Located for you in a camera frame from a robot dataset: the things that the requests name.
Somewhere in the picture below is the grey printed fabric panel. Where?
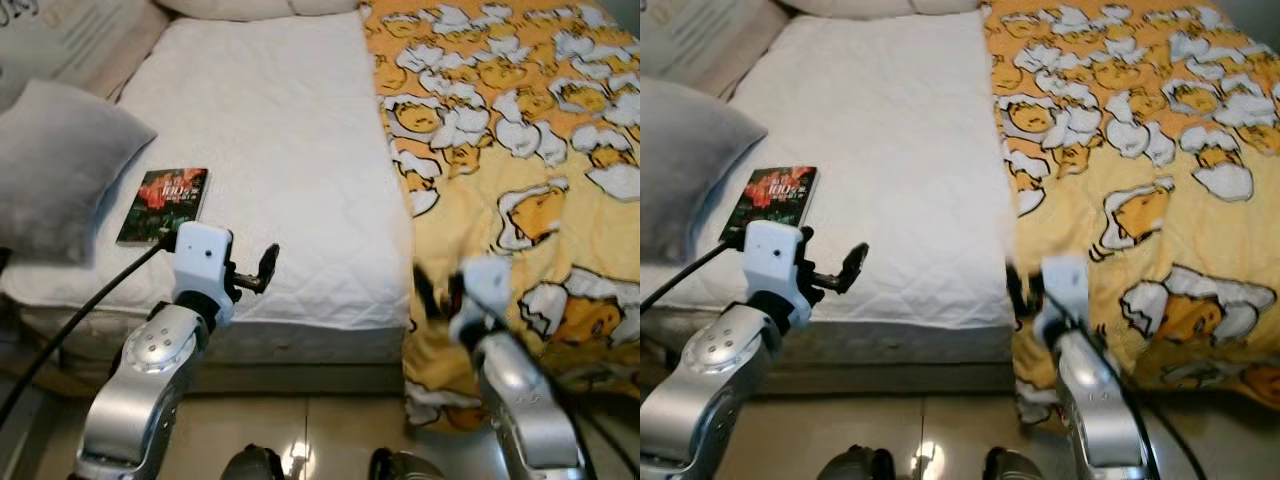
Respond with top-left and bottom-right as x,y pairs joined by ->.
640,0 -> 761,86
0,0 -> 151,86

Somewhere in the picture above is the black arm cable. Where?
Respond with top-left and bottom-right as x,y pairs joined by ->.
640,238 -> 749,301
0,235 -> 179,426
490,320 -> 641,480
1065,310 -> 1211,480

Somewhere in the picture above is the grey plush pillow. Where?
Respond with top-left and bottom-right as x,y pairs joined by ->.
640,78 -> 769,266
0,80 -> 158,266

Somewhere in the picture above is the grey left robot leg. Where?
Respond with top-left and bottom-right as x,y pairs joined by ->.
820,445 -> 896,480
220,445 -> 286,480

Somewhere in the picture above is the yellow egg print blanket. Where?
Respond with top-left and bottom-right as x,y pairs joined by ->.
358,0 -> 641,433
982,0 -> 1280,431

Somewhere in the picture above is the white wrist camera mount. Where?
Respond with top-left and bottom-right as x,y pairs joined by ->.
450,255 -> 516,346
742,220 -> 813,331
172,222 -> 236,326
1033,255 -> 1093,346

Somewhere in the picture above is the white quilted mattress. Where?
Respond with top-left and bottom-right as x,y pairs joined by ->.
640,10 -> 1021,366
0,10 -> 416,366

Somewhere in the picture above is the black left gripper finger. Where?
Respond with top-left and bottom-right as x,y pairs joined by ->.
836,243 -> 869,294
252,243 -> 281,294

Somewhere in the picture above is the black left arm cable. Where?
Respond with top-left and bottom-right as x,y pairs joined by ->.
0,235 -> 179,426
640,238 -> 749,301

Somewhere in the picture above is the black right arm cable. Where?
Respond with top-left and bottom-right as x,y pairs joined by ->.
1065,310 -> 1211,480
490,320 -> 641,480

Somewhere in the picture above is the grey robot leg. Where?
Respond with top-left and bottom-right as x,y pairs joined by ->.
820,445 -> 896,480
983,448 -> 1046,480
368,448 -> 446,480
220,445 -> 286,480

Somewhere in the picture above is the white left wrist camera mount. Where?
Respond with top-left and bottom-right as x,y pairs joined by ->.
172,222 -> 236,326
742,220 -> 813,331

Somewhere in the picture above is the dark red cover book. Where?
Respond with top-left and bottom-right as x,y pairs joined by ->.
718,165 -> 819,244
116,167 -> 211,247

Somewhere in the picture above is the grey right robot leg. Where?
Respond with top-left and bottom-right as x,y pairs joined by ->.
368,448 -> 446,480
983,448 -> 1046,480

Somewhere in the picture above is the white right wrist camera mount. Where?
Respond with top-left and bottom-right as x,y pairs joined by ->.
450,255 -> 516,346
1033,255 -> 1093,346

